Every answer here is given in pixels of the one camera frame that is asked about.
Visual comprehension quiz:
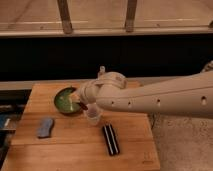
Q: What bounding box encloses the red chili pepper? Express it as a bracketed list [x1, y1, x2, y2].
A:
[78, 102, 88, 110]

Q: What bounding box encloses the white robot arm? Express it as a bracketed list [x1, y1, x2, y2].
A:
[73, 60, 213, 119]

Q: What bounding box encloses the green ceramic bowl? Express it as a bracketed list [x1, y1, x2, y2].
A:
[54, 86, 83, 115]

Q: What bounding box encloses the translucent plastic cup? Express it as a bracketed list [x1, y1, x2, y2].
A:
[84, 103, 101, 126]

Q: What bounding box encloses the small clear glass bottle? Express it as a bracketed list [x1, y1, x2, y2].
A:
[97, 66, 106, 79]

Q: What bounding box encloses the blue sponge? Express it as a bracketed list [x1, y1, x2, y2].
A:
[37, 118, 54, 138]

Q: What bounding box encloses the black white striped block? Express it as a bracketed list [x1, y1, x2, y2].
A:
[102, 124, 120, 156]

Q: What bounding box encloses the left metal window post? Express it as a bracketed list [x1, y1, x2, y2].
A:
[57, 0, 73, 34]

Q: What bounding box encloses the metal window post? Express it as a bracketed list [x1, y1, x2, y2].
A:
[57, 0, 73, 34]
[124, 0, 137, 32]

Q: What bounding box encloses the right metal window post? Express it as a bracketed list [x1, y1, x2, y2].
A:
[124, 0, 137, 32]

